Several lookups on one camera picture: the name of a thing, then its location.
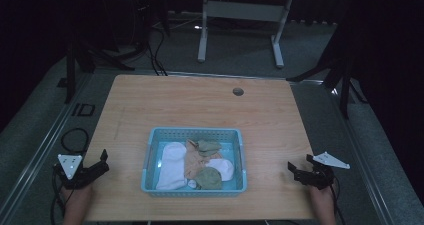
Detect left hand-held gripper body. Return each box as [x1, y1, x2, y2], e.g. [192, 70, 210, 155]
[53, 153, 97, 190]

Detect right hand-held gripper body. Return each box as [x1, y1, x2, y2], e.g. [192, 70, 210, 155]
[294, 151, 351, 190]

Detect person's right hand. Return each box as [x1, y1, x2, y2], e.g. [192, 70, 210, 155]
[308, 184, 335, 208]

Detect person's left hand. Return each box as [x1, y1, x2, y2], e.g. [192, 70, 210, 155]
[59, 182, 95, 207]

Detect long white sock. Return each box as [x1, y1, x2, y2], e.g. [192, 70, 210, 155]
[155, 141, 188, 191]

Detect short white sock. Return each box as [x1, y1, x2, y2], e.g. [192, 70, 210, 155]
[205, 157, 235, 182]

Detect black metal stand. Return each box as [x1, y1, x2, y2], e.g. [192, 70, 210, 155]
[285, 16, 368, 120]
[64, 31, 136, 105]

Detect rounded green sock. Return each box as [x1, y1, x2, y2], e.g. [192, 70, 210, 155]
[194, 166, 224, 191]

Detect crumpled green sock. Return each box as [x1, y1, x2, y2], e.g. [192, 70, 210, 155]
[195, 139, 223, 158]

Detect light blue plastic basket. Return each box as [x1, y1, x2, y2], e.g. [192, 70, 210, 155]
[140, 127, 249, 199]

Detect looped black floor cable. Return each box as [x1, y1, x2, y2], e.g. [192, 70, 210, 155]
[60, 127, 91, 155]

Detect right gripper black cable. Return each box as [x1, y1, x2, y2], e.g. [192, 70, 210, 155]
[329, 175, 348, 225]

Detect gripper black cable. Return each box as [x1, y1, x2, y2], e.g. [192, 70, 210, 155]
[49, 169, 68, 225]
[329, 175, 348, 225]

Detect metal floor rail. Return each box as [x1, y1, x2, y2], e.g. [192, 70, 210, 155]
[0, 72, 95, 219]
[328, 84, 398, 225]

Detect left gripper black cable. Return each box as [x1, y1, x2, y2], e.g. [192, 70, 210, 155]
[49, 169, 68, 225]

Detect black hanging cables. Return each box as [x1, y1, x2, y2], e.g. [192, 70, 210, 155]
[145, 26, 169, 77]

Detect white desk frame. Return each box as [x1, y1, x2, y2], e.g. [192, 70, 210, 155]
[196, 0, 296, 69]

